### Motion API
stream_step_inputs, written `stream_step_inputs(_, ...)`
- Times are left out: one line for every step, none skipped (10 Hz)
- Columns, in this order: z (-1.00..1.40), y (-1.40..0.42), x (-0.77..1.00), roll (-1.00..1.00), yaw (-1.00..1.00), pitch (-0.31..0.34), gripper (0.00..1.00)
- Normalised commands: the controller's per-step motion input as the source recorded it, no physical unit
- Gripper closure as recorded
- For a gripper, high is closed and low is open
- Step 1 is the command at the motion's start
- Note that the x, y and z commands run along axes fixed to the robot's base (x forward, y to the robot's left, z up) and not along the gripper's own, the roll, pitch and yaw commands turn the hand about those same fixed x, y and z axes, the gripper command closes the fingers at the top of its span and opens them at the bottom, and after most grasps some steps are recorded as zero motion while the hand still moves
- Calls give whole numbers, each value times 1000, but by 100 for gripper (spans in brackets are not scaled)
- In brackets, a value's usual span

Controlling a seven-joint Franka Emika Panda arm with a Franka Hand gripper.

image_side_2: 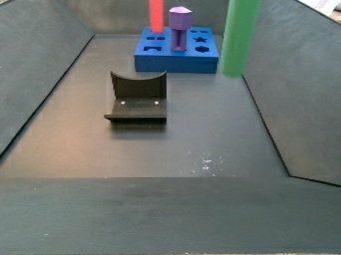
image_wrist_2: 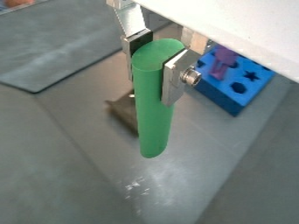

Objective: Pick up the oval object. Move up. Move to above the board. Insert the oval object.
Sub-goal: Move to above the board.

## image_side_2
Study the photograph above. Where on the green oval peg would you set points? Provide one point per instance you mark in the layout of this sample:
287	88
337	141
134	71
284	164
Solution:
241	18

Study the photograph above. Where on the blue shape sorting board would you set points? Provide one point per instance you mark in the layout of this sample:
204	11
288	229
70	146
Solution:
154	56

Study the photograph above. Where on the black curved holder stand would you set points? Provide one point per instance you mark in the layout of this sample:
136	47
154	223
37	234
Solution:
141	98

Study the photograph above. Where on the purple hexagonal peg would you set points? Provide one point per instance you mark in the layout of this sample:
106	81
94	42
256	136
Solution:
180	24

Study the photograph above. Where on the red rectangular peg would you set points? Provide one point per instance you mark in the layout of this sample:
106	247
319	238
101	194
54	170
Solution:
157	15

